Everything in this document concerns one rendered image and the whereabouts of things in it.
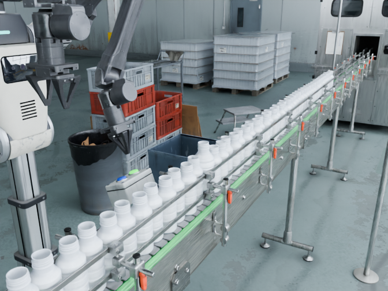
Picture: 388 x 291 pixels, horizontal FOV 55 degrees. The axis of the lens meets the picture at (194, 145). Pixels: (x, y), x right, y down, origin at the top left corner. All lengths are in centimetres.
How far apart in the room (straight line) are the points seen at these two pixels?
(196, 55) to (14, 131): 721
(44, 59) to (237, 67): 712
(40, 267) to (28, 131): 71
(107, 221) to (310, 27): 1084
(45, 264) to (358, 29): 532
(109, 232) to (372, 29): 515
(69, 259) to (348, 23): 526
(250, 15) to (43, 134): 1079
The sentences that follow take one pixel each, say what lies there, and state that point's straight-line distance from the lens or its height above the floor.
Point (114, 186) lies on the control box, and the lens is 115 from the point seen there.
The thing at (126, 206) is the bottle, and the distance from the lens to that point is 91.
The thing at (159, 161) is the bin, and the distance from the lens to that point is 188.
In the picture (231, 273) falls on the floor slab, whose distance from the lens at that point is 258.
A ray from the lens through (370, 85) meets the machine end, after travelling 575.
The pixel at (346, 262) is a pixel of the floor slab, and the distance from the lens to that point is 285.
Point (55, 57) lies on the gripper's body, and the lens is 88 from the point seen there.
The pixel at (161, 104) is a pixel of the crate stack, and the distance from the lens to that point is 432.
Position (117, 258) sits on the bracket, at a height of 108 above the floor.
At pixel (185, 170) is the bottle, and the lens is 112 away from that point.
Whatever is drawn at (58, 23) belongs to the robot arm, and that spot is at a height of 157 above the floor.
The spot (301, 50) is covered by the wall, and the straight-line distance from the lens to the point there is 1156.
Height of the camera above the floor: 159
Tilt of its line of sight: 19 degrees down
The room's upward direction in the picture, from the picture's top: straight up
